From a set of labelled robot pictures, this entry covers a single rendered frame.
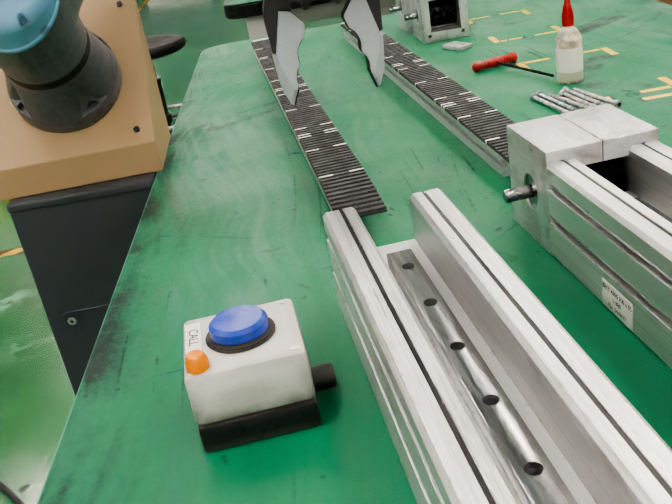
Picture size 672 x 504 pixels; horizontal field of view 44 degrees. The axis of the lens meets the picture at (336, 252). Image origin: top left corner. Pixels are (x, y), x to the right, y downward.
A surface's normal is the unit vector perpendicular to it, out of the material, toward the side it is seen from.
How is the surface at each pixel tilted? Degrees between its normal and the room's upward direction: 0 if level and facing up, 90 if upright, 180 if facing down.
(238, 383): 90
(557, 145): 0
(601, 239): 90
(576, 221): 90
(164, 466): 0
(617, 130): 0
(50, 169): 90
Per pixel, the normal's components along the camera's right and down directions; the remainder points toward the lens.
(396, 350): -0.16, -0.89
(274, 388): 0.18, 0.39
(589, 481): -0.97, 0.22
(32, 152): -0.03, -0.31
